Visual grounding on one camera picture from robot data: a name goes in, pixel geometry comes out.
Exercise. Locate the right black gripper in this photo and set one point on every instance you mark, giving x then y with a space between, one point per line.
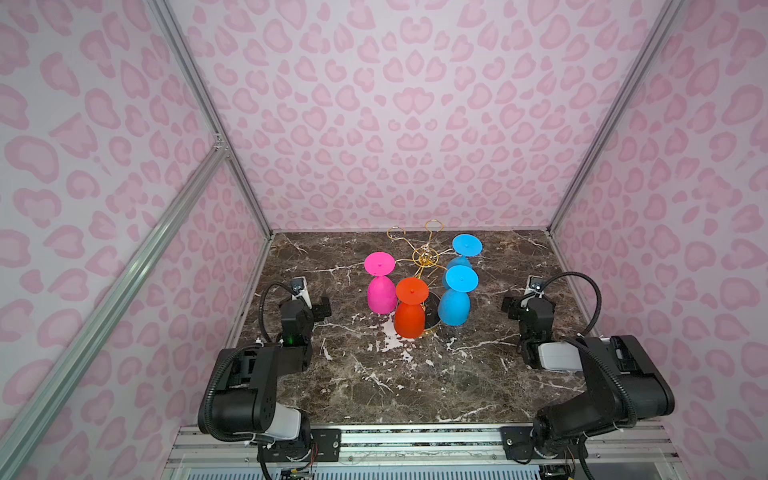
510 304

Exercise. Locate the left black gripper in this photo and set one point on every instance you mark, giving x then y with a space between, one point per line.
321 308

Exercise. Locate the blue wine glass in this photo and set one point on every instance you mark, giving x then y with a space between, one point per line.
466 246
454 306

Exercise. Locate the red plastic wine glass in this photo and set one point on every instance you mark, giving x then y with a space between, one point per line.
410 317

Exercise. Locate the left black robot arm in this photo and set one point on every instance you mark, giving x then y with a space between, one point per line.
240 400

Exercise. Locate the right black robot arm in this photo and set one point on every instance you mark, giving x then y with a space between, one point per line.
622 384

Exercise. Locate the pink plastic wine glass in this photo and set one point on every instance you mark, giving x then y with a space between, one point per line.
381 293

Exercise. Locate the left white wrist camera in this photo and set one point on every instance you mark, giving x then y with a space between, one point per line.
299 288

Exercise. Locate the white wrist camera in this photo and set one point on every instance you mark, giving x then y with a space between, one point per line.
299 288
534 284

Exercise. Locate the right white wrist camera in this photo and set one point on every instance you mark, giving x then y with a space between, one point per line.
534 284

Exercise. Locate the gold wire glass rack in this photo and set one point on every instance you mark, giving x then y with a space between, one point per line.
425 258

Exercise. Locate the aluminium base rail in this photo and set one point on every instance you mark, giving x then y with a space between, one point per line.
431 451

